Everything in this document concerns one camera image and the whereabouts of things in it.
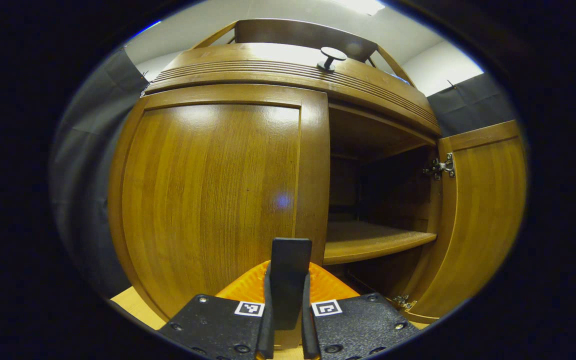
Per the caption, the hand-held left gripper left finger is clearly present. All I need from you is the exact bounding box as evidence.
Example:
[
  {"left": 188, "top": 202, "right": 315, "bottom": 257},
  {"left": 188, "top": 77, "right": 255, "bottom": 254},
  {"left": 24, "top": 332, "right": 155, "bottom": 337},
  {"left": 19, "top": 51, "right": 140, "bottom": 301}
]
[{"left": 157, "top": 260, "right": 275, "bottom": 360}]

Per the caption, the wooden shoe cabinet door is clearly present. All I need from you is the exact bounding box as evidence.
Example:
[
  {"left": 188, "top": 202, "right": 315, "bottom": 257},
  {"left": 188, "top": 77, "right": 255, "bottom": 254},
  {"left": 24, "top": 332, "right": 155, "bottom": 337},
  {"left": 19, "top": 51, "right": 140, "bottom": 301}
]
[
  {"left": 108, "top": 83, "right": 331, "bottom": 321},
  {"left": 408, "top": 120, "right": 528, "bottom": 323}
]

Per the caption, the round black drawer knob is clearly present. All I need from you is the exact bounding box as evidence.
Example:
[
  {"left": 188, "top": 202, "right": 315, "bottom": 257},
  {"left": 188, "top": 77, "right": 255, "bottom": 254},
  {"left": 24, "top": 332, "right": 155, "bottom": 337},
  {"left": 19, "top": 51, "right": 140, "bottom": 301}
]
[{"left": 317, "top": 46, "right": 348, "bottom": 72}]

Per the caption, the metal door hinge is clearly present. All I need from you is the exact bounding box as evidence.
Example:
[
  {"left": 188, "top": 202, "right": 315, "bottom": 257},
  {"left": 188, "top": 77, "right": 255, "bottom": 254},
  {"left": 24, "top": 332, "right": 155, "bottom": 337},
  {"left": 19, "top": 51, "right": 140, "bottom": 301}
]
[
  {"left": 392, "top": 294, "right": 417, "bottom": 312},
  {"left": 422, "top": 152, "right": 456, "bottom": 181}
]

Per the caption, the large ceiling light panel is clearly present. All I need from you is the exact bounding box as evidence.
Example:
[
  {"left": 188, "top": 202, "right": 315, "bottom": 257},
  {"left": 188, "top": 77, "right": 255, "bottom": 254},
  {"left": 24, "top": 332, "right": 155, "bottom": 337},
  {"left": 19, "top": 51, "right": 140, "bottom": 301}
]
[{"left": 335, "top": 0, "right": 386, "bottom": 16}]

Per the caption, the wooden ribbed drawer front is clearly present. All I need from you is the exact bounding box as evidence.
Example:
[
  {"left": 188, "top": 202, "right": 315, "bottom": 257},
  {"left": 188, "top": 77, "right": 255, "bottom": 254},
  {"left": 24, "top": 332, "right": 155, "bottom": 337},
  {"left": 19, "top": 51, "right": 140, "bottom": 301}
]
[{"left": 145, "top": 42, "right": 441, "bottom": 137}]

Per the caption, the wooden inner shelf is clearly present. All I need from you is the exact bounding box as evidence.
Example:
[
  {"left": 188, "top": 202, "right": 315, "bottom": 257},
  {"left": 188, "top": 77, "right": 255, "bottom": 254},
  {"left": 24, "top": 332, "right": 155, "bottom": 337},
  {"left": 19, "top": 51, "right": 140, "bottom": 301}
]
[{"left": 323, "top": 220, "right": 438, "bottom": 266}]

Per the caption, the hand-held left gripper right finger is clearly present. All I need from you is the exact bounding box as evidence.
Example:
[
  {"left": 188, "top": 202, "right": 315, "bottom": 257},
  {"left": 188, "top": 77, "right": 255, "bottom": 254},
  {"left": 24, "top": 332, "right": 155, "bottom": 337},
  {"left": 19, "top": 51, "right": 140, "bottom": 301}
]
[{"left": 301, "top": 262, "right": 421, "bottom": 360}]

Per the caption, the wooden double-door shoe cabinet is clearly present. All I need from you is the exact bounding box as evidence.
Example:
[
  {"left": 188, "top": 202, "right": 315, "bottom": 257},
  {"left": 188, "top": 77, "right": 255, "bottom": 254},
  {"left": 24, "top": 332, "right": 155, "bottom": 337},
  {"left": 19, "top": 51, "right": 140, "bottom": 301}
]
[{"left": 108, "top": 18, "right": 528, "bottom": 323}]

